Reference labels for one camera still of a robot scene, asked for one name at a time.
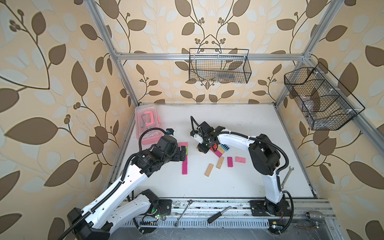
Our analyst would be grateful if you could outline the black handled screwdriver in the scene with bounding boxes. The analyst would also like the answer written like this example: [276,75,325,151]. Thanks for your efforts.
[208,206,232,224]

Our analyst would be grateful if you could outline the pink plastic storage box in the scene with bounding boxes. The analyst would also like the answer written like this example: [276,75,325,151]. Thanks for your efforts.
[135,104,163,146]

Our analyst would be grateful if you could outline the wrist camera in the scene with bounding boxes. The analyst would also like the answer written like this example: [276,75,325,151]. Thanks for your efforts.
[193,134,204,144]
[166,128,175,135]

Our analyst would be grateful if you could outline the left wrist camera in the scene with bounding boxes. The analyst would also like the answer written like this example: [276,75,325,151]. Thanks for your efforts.
[166,128,175,135]

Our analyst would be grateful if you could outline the small natural wood block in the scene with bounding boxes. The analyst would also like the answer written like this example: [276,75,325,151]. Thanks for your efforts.
[217,145,226,154]

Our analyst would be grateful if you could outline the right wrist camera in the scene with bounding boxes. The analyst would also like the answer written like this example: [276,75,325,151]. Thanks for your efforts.
[193,134,204,144]

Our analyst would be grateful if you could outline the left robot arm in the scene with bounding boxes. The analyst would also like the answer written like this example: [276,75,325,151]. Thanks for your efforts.
[58,128,187,240]

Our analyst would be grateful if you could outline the back black wire basket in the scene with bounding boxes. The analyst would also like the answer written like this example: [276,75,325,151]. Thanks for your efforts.
[189,48,252,84]

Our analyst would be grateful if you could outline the black wire basket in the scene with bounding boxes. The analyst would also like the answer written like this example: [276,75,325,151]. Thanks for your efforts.
[189,48,252,84]
[284,62,366,131]

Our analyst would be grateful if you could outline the magenta block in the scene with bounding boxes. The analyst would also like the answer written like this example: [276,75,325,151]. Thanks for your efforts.
[183,155,188,166]
[212,151,223,158]
[227,157,234,168]
[182,164,188,175]

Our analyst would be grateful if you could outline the right black wire basket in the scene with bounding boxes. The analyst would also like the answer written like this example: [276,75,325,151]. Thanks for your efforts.
[284,62,366,131]

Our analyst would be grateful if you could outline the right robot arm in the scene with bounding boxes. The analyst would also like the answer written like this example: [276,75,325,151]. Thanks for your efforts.
[190,117,294,235]

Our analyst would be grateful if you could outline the metal pipe fitting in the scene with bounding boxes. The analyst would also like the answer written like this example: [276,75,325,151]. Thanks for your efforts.
[306,211,325,222]

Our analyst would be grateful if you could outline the blue striped block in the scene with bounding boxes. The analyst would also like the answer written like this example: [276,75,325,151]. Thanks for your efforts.
[221,144,230,152]

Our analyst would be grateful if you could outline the silver wrench on table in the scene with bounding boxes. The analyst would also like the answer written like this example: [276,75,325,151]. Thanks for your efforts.
[281,167,294,189]

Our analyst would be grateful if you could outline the silver wrench on rail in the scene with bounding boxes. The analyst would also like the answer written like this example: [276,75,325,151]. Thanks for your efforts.
[174,200,194,228]

